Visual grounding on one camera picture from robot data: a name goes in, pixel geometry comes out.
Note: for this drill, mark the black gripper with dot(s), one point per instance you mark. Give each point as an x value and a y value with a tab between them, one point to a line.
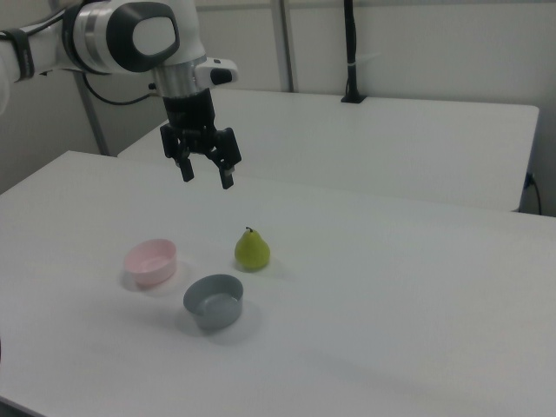
189	112

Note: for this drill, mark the green yellow pear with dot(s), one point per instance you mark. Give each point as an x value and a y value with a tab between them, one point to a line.
253	252

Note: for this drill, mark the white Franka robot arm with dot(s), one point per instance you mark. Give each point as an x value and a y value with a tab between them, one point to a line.
100	30

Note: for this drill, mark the pink plastic bowl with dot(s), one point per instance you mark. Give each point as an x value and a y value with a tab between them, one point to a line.
152	262

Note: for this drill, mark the grey plastic bowl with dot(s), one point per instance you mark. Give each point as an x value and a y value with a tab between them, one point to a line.
213	310

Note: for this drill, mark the white background table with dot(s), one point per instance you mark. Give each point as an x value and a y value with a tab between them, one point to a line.
369	143

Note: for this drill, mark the black pole with clamp base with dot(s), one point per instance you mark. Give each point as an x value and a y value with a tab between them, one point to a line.
351	48

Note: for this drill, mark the aluminium frame post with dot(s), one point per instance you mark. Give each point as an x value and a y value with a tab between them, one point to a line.
93	117

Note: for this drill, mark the grey vertical wall strip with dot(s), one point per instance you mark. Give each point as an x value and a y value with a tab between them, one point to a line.
289	43

